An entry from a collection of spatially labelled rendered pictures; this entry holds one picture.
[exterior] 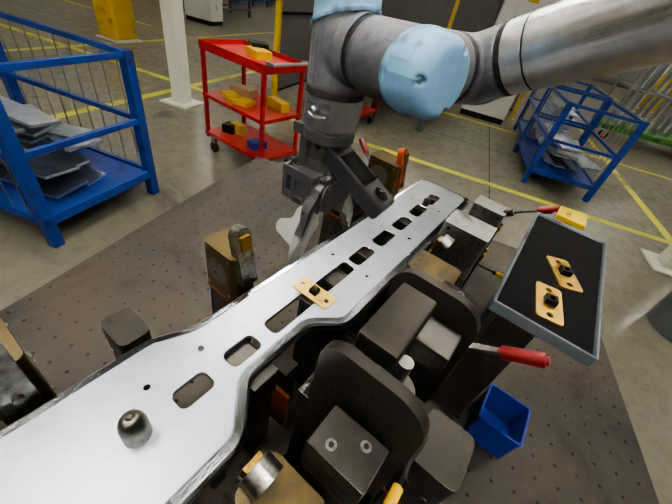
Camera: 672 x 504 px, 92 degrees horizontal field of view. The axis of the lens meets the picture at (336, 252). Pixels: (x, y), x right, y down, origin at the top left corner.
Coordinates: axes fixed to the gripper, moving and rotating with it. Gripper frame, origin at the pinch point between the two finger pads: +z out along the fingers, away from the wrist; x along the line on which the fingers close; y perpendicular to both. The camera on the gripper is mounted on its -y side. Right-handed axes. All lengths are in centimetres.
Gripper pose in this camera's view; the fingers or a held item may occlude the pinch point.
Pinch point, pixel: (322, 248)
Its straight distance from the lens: 56.1
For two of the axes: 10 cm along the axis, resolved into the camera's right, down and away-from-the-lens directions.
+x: -6.0, 4.3, -6.8
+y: -7.9, -4.8, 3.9
